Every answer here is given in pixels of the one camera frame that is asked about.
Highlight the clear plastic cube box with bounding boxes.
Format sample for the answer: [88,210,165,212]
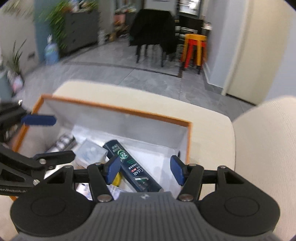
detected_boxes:
[74,139,107,168]

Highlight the dark blue Clear bottle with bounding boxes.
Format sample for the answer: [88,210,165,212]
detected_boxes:
[103,140,163,192]

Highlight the plaid glasses case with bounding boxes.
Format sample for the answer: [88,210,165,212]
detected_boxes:
[46,133,77,153]

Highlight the yellow object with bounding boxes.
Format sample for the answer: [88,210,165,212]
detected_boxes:
[112,172,122,187]

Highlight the potted leafy plant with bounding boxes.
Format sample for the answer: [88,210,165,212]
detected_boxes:
[7,39,27,75]

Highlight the cream sofa cushion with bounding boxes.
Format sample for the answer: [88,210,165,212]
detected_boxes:
[0,79,236,241]

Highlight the orange white storage box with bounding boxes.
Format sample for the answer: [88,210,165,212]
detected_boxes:
[12,95,192,196]

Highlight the blue water jug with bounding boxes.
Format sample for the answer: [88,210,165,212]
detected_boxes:
[44,34,59,65]

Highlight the cream sofa armrest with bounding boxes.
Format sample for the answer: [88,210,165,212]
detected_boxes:
[232,96,295,240]

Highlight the dark grey cabinet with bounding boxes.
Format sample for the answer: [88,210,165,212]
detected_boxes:
[60,10,99,55]

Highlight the green trailing plant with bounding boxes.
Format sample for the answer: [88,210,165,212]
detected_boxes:
[43,1,99,53]

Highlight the yellow red stacked stools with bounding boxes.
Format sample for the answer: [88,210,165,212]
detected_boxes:
[181,34,207,74]

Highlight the cream door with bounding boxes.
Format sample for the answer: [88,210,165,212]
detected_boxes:
[225,1,295,104]

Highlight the black dining chair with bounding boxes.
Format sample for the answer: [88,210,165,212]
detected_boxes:
[129,9,177,67]

